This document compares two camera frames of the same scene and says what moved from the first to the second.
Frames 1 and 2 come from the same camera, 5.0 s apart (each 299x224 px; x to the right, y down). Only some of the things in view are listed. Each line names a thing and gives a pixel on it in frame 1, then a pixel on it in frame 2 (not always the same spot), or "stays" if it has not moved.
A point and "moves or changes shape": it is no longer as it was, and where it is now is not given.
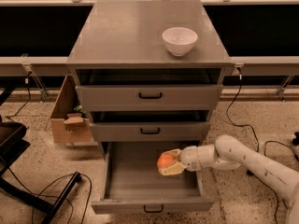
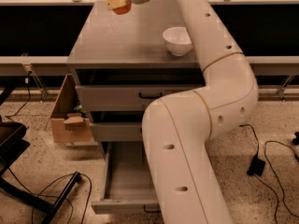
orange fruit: [163, 161] moves or changes shape
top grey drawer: [149, 97] stays
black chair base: [13, 145] stays
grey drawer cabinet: [149, 73] stays
